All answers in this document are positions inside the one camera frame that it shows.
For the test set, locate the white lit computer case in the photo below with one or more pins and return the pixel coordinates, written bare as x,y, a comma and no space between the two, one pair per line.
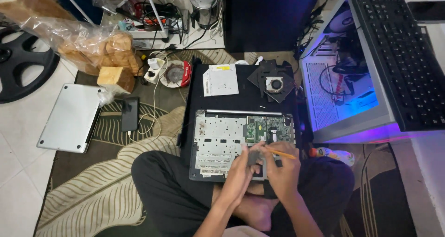
347,91

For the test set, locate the black laptop cover panel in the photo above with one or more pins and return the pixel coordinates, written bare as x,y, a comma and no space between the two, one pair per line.
248,101

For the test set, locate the person's bare foot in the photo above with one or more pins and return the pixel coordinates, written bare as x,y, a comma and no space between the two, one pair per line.
255,209

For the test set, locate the plastic bag of bread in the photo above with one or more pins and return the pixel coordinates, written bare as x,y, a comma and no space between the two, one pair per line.
87,42

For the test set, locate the closed silver laptop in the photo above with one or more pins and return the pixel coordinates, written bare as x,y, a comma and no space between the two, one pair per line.
69,117

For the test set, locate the small grey dusty part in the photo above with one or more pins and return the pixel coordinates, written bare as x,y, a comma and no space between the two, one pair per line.
253,158

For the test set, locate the leaf-patterned rug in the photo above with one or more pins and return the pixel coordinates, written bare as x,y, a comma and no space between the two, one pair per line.
97,181

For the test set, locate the white shelf with clutter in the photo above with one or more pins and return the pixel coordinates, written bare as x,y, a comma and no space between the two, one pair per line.
146,13

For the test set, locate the person's right hand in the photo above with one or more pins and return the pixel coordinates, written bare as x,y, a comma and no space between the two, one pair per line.
285,174

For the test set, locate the person's left hand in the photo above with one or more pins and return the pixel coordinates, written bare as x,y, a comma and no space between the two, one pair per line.
236,176

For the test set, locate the bottle with orange cap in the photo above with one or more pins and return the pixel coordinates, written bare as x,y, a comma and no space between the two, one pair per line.
333,155

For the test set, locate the dark smartphone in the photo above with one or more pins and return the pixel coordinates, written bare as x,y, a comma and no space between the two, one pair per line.
427,11

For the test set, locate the silver optical drive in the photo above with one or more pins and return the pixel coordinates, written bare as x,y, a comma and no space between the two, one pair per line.
222,80

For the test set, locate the white plate with dust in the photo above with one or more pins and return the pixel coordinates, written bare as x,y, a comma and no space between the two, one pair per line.
172,73

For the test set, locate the person's right fingers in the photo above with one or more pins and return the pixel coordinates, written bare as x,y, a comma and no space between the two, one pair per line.
278,152

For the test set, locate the black computer tower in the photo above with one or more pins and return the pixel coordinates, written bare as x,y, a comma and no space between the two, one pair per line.
267,18

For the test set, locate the black smartphone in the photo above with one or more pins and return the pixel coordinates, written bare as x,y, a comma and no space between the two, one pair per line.
130,113

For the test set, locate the black laptop fan assembly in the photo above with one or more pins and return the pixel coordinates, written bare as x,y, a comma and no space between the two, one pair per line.
274,82

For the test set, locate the stainless steel kettle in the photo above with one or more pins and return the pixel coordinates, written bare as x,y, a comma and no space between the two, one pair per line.
203,6

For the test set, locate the person's left fingers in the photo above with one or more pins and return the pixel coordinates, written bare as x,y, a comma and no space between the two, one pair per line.
253,147

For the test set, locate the person's black trousers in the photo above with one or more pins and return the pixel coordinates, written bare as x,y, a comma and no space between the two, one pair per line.
167,191

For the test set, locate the white power adapter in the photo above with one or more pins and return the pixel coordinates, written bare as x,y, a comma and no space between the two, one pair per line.
153,72

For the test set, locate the opened laptop chassis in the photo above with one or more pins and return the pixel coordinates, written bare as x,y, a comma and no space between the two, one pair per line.
219,139

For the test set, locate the red packet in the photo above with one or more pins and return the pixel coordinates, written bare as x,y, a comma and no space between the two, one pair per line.
186,73

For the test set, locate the black keyboard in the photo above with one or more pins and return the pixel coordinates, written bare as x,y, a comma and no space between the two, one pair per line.
399,56

